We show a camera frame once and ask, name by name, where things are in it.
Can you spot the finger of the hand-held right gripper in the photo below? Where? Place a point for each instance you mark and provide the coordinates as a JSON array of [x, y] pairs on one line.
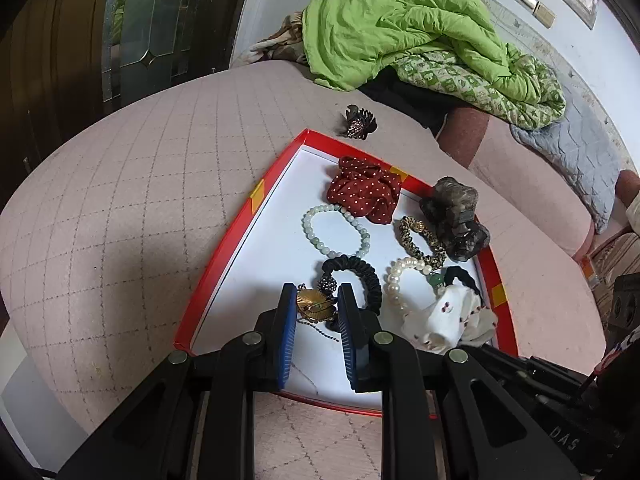
[[540, 372]]

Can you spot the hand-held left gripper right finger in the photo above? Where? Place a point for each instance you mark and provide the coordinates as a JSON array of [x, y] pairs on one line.
[[350, 347]]

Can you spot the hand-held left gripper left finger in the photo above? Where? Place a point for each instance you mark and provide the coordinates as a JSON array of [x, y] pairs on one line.
[[286, 340]]

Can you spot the black scrunchie with ball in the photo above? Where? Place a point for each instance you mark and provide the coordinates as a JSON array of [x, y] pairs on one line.
[[372, 285]]

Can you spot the red shallow tray box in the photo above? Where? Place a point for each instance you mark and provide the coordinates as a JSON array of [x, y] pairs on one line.
[[270, 270]]

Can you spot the white floral scrunchie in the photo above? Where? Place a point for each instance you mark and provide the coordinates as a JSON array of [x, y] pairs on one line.
[[445, 317]]

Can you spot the leopard print scrunchie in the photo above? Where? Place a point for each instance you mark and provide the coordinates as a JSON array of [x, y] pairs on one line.
[[430, 245]]

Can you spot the person's right forearm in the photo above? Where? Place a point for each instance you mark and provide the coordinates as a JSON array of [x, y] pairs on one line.
[[620, 352]]

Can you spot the black plastic box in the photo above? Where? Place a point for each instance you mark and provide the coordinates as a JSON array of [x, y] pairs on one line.
[[625, 302]]

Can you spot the brown patterned cloth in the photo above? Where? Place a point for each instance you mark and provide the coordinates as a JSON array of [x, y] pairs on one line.
[[617, 255]]

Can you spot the red dotted scrunchie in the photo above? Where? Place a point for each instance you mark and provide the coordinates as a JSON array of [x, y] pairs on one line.
[[362, 190]]

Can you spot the grey brown fuzzy scrunchie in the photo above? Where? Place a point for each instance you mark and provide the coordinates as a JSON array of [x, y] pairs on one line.
[[455, 215]]

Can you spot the white printed cloth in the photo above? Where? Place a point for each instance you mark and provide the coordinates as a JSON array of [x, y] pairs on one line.
[[634, 216]]

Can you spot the long pink bolster pillow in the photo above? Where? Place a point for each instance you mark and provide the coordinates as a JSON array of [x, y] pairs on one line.
[[525, 180]]

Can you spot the small pink pillow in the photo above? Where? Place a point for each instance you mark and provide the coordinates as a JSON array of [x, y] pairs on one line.
[[630, 190]]

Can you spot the pink quilted bedspread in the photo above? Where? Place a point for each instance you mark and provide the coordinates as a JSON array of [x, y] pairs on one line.
[[125, 210]]

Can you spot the dark hair claw clip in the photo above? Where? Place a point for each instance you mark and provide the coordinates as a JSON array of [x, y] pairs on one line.
[[357, 122]]

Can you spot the grey quilted pillow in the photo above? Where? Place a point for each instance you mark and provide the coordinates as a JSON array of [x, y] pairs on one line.
[[582, 150]]

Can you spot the black cloth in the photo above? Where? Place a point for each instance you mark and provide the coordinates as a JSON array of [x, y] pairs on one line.
[[400, 100]]

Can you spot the brown patterned blanket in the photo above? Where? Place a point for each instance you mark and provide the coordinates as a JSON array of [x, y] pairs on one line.
[[280, 42]]

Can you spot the green patterned quilt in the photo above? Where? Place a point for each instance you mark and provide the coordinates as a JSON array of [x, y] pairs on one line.
[[400, 25]]

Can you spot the wooden door with glass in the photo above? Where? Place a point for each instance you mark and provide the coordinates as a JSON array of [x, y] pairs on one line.
[[140, 25]]

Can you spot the tan wall switch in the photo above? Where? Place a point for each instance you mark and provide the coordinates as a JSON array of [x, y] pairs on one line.
[[545, 14]]

